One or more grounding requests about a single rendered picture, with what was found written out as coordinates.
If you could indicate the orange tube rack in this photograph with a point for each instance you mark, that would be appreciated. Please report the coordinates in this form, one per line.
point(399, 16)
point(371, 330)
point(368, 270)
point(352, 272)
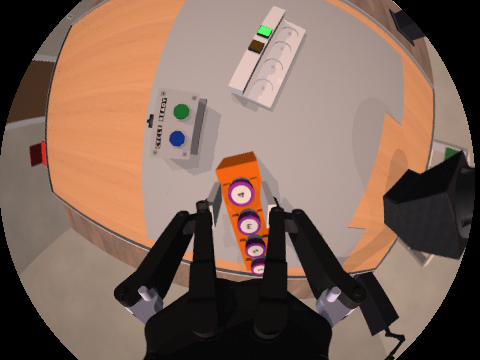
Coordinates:
point(242, 165)

